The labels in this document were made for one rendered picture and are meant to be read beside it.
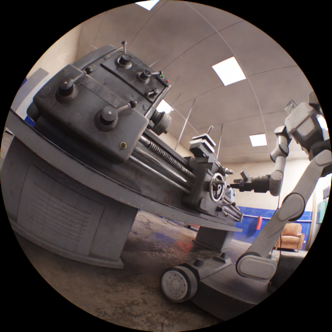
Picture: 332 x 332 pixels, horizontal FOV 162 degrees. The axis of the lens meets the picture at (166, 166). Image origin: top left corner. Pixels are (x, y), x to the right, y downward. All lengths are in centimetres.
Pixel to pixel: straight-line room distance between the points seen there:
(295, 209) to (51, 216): 106
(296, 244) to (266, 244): 367
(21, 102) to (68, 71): 324
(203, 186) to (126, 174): 50
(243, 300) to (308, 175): 63
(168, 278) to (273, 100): 369
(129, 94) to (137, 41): 288
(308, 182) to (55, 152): 109
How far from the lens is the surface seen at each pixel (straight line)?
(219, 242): 207
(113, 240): 65
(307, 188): 75
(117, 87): 75
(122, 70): 84
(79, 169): 44
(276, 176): 62
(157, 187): 75
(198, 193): 80
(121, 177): 64
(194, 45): 304
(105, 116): 42
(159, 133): 100
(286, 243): 425
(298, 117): 96
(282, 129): 104
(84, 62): 87
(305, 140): 89
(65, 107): 51
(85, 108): 50
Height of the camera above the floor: 45
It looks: 18 degrees up
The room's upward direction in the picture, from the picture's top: 22 degrees clockwise
